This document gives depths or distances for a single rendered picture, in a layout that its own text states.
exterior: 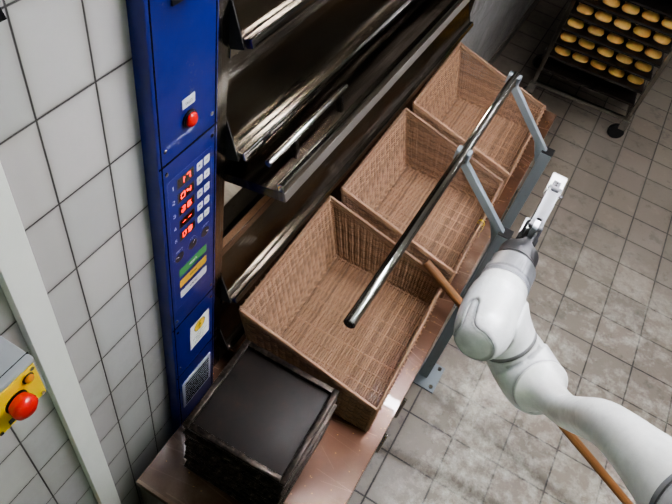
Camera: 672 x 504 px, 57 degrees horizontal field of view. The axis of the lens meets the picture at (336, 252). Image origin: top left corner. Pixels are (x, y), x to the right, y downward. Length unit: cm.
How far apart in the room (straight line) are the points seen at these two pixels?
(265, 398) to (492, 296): 75
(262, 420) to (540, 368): 74
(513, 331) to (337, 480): 94
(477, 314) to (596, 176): 304
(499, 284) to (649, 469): 44
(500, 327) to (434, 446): 162
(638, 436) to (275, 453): 96
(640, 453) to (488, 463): 192
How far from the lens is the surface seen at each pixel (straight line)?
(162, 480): 186
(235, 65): 118
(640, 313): 347
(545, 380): 113
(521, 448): 278
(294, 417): 161
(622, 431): 83
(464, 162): 189
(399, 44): 178
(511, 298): 109
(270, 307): 192
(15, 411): 99
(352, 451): 192
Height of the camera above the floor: 234
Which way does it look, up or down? 51 degrees down
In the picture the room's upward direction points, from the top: 15 degrees clockwise
